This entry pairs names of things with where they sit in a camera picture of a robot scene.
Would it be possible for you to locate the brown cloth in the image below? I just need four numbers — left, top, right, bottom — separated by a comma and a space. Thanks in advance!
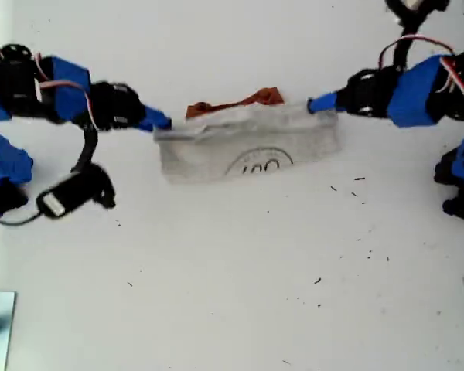
185, 87, 287, 119

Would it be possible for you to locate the steel post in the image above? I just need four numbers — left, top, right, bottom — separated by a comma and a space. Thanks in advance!
0, 291, 18, 371

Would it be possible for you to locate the grey printed t-shirt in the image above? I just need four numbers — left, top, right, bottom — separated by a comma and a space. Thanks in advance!
152, 98, 343, 186

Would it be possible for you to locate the black camera box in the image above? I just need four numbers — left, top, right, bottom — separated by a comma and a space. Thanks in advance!
384, 0, 452, 24
36, 163, 117, 220

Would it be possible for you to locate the black camera stalk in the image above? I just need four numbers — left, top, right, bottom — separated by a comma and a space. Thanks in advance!
393, 17, 425, 73
70, 127, 100, 175

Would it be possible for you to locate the red white servo wire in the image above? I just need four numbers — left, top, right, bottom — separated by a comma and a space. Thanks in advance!
38, 78, 101, 131
377, 34, 455, 70

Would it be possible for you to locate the black camera cable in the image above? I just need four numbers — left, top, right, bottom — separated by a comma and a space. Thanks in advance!
0, 208, 43, 227

